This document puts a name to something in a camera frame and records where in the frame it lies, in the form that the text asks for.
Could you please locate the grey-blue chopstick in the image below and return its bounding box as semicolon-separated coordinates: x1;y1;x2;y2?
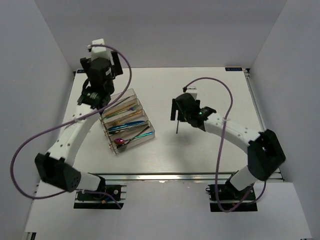
175;119;179;134

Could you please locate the blue serrated knife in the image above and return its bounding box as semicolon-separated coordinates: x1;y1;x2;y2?
107;120;146;131

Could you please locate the clear smoked utensil organizer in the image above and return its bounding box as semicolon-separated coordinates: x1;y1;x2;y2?
100;88;156;154

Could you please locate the black knife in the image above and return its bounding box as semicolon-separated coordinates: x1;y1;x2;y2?
106;125;138;136

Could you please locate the iridescent rainbow spoon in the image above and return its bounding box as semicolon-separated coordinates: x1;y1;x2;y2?
113;131;154;146

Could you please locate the orange chopstick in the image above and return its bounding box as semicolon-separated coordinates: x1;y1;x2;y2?
102;100;135;117

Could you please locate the gold fork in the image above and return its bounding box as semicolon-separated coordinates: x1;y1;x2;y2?
108;110;142;126

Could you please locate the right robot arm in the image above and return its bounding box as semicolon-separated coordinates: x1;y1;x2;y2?
170;93;286;200

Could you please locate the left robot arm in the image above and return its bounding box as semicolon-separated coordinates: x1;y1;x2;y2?
35;47;123;200

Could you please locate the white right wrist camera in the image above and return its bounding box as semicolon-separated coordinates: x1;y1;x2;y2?
183;85;198;100

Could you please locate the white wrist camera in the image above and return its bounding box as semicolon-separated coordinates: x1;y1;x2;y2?
183;85;198;100
87;38;111;61

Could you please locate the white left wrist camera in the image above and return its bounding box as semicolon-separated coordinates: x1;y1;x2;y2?
87;38;111;61

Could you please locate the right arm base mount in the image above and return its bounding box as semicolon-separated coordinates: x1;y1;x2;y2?
205;184;258;213

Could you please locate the aluminium table frame rail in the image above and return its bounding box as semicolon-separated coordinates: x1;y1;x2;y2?
46;67;286;183

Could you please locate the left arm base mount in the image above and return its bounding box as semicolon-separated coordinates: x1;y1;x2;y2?
73;184;127;210

